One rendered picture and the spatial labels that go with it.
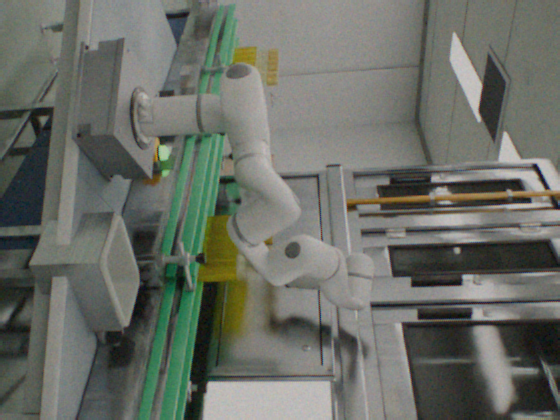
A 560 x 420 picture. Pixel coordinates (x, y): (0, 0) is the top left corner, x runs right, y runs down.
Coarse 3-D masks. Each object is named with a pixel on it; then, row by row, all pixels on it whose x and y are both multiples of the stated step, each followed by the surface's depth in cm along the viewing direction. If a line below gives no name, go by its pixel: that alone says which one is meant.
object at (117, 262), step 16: (112, 224) 134; (112, 240) 142; (128, 240) 143; (112, 256) 146; (128, 256) 146; (112, 272) 149; (128, 272) 149; (112, 288) 130; (128, 288) 148; (128, 304) 144; (128, 320) 141
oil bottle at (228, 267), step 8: (208, 256) 168; (216, 256) 168; (224, 256) 167; (232, 256) 167; (240, 256) 166; (200, 264) 166; (208, 264) 165; (216, 264) 165; (224, 264) 165; (232, 264) 164; (240, 264) 164; (200, 272) 166; (208, 272) 166; (216, 272) 165; (224, 272) 165; (232, 272) 165; (240, 272) 165; (200, 280) 168; (208, 280) 168; (216, 280) 167; (224, 280) 167
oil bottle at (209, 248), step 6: (204, 246) 172; (210, 246) 172; (216, 246) 171; (222, 246) 171; (228, 246) 171; (234, 246) 170; (204, 252) 170; (210, 252) 170; (216, 252) 169; (222, 252) 169; (228, 252) 169; (234, 252) 168; (240, 252) 168; (246, 258) 170
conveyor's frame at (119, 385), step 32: (192, 32) 259; (192, 64) 235; (160, 192) 172; (128, 224) 163; (160, 224) 161; (160, 288) 157; (128, 352) 142; (96, 384) 136; (128, 384) 135; (96, 416) 129; (128, 416) 128
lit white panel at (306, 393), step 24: (216, 384) 154; (240, 384) 153; (264, 384) 152; (288, 384) 151; (312, 384) 150; (216, 408) 148; (240, 408) 147; (264, 408) 146; (288, 408) 146; (312, 408) 145
